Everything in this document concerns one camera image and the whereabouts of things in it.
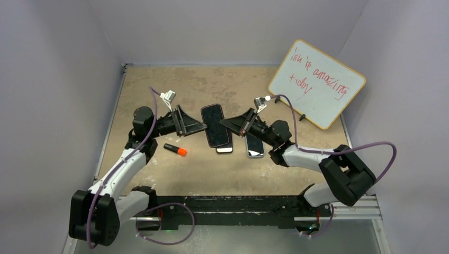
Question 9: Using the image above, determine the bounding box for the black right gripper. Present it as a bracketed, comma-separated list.
[219, 108, 277, 147]

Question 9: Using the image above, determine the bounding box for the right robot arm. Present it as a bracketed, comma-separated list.
[220, 108, 376, 215]

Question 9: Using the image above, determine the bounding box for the small black phone case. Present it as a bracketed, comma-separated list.
[200, 103, 231, 149]

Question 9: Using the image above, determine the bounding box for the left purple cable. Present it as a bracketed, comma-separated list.
[86, 86, 196, 250]

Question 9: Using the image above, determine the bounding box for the whiteboard with red writing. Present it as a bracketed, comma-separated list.
[268, 40, 366, 130]

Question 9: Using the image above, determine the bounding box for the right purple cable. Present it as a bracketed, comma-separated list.
[266, 94, 398, 239]

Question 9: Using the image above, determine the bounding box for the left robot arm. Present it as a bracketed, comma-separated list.
[69, 105, 207, 249]

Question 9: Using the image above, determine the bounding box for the purple cable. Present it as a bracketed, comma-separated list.
[86, 86, 196, 250]
[266, 94, 398, 239]

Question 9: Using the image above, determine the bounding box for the aluminium frame rail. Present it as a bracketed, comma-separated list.
[69, 186, 390, 253]

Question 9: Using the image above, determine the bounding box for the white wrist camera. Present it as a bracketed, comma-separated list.
[159, 90, 176, 112]
[254, 95, 271, 114]

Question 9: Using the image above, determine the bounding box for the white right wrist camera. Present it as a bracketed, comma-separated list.
[254, 95, 271, 114]

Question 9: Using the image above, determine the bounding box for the black orange highlighter marker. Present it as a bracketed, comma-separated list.
[163, 143, 187, 156]

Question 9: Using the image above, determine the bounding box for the light blue phone case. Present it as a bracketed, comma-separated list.
[244, 133, 266, 159]

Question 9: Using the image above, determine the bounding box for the black phone silver frame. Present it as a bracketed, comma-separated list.
[215, 137, 234, 154]

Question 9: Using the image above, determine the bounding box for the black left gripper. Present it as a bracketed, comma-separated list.
[149, 106, 206, 139]

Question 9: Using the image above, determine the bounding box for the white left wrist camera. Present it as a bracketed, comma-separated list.
[159, 90, 176, 112]

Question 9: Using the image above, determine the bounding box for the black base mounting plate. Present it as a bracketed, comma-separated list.
[134, 195, 331, 231]

